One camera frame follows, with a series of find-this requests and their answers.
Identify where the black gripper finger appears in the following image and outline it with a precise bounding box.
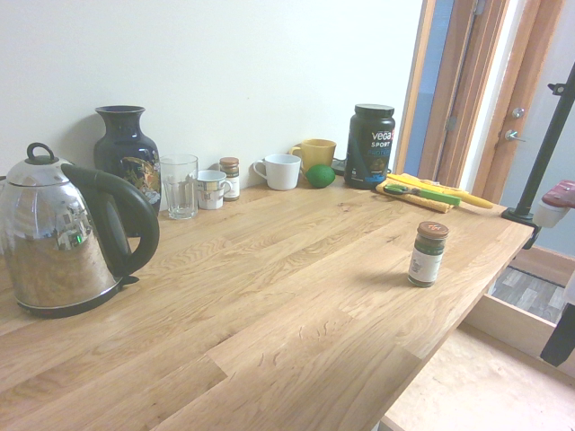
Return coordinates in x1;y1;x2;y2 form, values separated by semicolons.
539;303;575;368

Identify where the wood-edged door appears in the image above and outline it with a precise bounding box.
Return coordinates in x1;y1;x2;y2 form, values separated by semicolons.
466;0;575;212

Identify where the black camera stand with clamp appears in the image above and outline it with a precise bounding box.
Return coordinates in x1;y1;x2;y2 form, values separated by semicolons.
500;60;575;251

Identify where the wooden door frame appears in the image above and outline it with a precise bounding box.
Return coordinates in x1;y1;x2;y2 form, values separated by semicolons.
394;0;513;189

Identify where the open light wooden drawer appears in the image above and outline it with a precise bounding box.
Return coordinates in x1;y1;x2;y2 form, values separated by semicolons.
379;291;575;431

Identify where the black protein powder tub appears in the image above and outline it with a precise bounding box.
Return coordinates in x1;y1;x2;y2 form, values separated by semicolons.
343;103;397;191

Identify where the stainless steel electric kettle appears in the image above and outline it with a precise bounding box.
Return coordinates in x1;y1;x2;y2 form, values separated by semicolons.
0;142;161;320

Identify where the green lime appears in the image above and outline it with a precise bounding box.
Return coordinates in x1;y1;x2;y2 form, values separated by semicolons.
305;163;337;189

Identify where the red white wrist camera mount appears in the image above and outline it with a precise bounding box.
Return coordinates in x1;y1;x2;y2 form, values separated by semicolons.
533;179;575;231

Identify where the white ceramic mug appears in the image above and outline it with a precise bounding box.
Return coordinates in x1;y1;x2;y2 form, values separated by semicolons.
252;153;303;192

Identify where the small brown-lid spice jar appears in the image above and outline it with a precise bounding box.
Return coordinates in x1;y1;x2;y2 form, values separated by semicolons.
218;156;241;202

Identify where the dark blue floral vase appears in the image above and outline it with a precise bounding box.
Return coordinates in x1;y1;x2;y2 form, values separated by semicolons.
93;105;162;238

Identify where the clear drinking glass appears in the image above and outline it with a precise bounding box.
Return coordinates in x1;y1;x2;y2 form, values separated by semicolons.
159;154;199;221

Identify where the green-handled can opener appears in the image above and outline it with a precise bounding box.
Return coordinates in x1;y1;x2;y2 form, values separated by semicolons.
383;182;463;207

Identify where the yellow ceramic mug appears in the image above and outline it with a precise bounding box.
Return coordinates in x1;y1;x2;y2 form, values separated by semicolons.
288;138;338;174

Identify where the green seasoning jar copper lid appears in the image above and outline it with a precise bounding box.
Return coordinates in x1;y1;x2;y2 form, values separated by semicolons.
406;220;451;289

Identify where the small patterned white cup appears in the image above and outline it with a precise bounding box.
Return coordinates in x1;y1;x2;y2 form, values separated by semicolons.
196;169;234;211

